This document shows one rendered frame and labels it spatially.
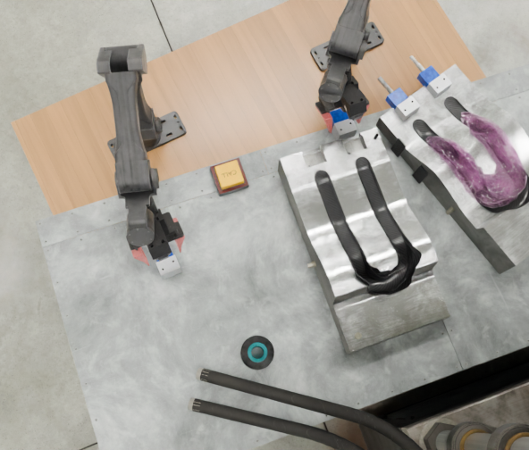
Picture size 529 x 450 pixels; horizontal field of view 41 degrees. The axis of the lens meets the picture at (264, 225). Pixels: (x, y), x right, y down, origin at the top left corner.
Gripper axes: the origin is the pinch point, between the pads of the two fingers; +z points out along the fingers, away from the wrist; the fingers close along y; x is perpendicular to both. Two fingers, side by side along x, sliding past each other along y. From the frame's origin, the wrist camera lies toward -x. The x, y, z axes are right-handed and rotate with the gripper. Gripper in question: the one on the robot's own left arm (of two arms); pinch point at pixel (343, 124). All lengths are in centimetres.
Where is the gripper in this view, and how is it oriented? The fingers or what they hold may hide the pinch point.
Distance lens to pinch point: 185.3
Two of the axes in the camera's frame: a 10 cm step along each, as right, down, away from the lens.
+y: 9.4, -3.3, 1.2
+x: -3.2, -6.6, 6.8
